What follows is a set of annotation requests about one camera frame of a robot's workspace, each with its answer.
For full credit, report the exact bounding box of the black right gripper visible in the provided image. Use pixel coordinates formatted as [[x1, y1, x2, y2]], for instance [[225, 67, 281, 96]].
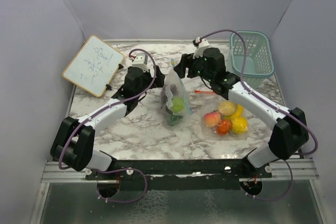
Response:
[[175, 49, 214, 82]]

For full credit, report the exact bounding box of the dark green fake vegetable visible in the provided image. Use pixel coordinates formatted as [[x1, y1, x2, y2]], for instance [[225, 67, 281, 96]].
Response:
[[167, 114, 184, 126]]

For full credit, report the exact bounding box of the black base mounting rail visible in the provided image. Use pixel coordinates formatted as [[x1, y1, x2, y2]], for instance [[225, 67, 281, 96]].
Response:
[[86, 159, 272, 191]]

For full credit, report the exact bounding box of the teal plastic basket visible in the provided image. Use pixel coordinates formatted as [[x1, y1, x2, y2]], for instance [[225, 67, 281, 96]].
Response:
[[229, 30, 275, 89]]

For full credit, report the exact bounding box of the fake yellow banana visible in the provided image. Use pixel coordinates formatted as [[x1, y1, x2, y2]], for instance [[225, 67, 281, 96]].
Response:
[[224, 104, 244, 120]]

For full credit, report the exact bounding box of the green fake spiky fruit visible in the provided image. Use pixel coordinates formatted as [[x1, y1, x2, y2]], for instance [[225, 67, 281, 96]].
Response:
[[170, 96, 185, 114]]

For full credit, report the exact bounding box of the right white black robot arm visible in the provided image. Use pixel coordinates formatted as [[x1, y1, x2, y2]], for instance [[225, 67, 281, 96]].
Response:
[[174, 47, 309, 177]]

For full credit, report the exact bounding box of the blue zip clear bag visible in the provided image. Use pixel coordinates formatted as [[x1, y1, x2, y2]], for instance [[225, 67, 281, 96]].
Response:
[[160, 59, 192, 125]]

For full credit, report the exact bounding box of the orange zip clear bag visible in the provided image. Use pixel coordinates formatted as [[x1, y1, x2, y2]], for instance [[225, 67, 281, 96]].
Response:
[[194, 90, 248, 139]]

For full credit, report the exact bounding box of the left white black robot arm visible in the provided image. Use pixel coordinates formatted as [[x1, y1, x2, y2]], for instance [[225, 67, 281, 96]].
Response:
[[50, 66, 165, 179]]

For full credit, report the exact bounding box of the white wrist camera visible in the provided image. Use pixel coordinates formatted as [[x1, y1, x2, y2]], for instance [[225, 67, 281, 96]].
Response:
[[132, 55, 147, 71], [193, 37, 210, 50]]

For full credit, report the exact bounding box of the yellow framed whiteboard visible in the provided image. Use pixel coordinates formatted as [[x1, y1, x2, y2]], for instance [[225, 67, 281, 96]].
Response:
[[62, 35, 124, 97]]

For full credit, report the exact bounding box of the fake pink peach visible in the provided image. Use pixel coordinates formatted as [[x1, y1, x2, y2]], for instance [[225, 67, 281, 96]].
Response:
[[204, 111, 221, 127]]

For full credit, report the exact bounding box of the fake orange tomato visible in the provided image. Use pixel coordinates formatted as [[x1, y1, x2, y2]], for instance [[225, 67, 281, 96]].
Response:
[[216, 119, 232, 135]]

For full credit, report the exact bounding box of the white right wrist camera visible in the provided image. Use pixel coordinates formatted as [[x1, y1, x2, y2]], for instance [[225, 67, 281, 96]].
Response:
[[193, 37, 210, 50]]

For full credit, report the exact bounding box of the fake yellow lemon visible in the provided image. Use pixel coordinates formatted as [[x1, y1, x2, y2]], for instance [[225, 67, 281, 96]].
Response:
[[231, 116, 248, 134]]

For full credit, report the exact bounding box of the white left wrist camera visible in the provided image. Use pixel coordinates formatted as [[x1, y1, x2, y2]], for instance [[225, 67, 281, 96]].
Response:
[[132, 55, 147, 71]]

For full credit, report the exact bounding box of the aluminium extrusion rail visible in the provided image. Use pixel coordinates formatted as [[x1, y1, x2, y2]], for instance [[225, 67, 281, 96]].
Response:
[[41, 158, 320, 183]]

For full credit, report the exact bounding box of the fake tan pear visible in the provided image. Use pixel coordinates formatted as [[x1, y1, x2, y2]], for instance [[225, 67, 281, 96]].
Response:
[[217, 101, 236, 117]]

